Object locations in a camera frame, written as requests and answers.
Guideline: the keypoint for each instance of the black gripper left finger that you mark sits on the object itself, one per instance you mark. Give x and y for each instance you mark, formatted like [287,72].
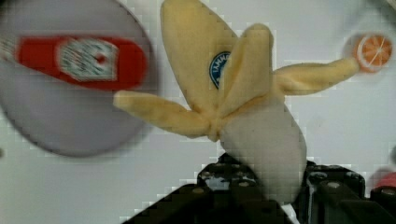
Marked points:
[226,192]

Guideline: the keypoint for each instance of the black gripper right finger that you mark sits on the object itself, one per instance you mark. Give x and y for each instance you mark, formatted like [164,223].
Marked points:
[332,194]

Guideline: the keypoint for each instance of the plush peeled banana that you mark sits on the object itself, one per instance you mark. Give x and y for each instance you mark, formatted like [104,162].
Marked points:
[235,96]

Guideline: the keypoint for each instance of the plush orange slice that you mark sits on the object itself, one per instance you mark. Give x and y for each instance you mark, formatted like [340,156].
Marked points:
[373,52]

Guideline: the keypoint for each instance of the red plush ketchup bottle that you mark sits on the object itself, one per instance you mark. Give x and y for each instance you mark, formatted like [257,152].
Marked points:
[96,62]

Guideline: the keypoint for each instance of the grey round plate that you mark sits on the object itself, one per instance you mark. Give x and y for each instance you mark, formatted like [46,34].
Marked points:
[60,117]

